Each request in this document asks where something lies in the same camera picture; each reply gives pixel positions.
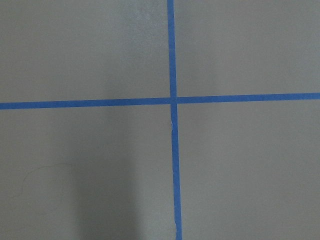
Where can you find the brown paper table mat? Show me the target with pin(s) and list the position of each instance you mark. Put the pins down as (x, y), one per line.
(143, 120)

